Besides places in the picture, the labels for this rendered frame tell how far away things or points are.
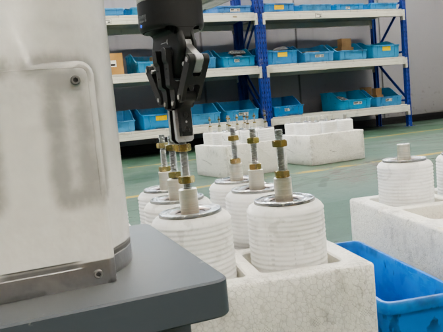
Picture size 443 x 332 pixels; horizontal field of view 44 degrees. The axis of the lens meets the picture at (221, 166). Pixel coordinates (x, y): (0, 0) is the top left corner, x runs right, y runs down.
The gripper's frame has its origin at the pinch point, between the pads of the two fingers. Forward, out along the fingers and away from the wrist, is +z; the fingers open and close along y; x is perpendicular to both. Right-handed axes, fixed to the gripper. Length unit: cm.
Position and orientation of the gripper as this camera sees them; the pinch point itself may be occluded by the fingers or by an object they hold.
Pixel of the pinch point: (180, 125)
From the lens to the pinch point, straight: 64.3
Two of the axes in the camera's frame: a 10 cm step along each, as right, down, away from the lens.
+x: 8.6, -1.2, 4.9
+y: 5.0, 0.4, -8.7
